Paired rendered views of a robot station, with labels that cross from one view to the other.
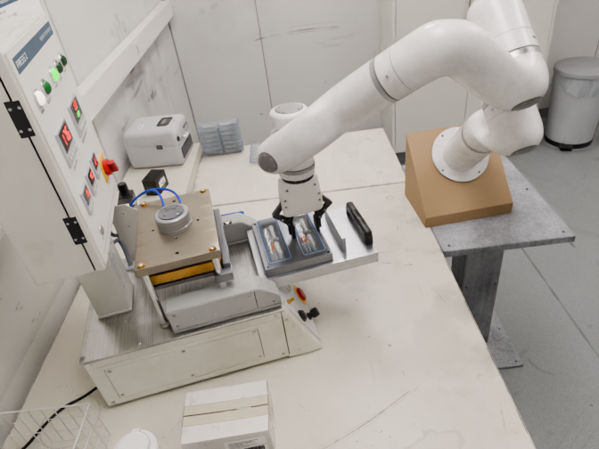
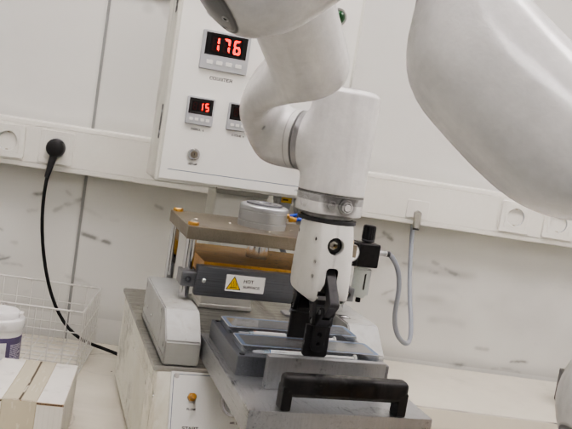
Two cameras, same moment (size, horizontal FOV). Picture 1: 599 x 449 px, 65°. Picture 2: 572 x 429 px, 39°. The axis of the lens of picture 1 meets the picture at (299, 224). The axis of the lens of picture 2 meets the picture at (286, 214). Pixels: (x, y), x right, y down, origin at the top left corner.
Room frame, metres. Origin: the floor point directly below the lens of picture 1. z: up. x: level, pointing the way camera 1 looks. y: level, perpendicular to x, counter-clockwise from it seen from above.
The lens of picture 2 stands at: (0.76, -1.01, 1.27)
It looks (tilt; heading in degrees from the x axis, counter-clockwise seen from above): 6 degrees down; 82
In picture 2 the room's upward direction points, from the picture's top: 9 degrees clockwise
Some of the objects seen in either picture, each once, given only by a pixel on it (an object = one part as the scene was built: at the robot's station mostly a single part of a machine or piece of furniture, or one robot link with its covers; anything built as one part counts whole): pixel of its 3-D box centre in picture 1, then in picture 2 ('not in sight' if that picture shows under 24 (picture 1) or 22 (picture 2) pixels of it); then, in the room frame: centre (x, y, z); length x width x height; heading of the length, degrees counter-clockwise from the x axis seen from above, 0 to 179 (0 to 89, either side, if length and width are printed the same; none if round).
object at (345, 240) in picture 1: (308, 240); (304, 370); (0.95, -0.02, 0.97); 0.30 x 0.22 x 0.08; 100
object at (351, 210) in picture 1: (358, 222); (344, 394); (0.97, -0.15, 0.99); 0.15 x 0.02 x 0.04; 10
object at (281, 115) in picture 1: (291, 136); (336, 140); (0.95, -0.01, 1.27); 0.09 x 0.08 x 0.13; 148
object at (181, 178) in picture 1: (151, 198); (560, 411); (1.62, 0.57, 0.77); 0.84 x 0.30 x 0.04; 178
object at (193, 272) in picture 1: (180, 237); (261, 253); (0.91, 0.29, 1.07); 0.22 x 0.17 x 0.10; 10
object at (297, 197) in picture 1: (299, 191); (321, 253); (0.95, -0.01, 1.12); 0.10 x 0.08 x 0.11; 100
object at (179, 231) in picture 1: (164, 232); (265, 240); (0.91, 0.32, 1.08); 0.31 x 0.24 x 0.13; 10
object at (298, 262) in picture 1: (290, 240); (294, 350); (0.94, 0.03, 0.98); 0.20 x 0.17 x 0.03; 10
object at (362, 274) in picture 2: (132, 210); (352, 262); (1.10, 0.45, 1.05); 0.15 x 0.05 x 0.15; 10
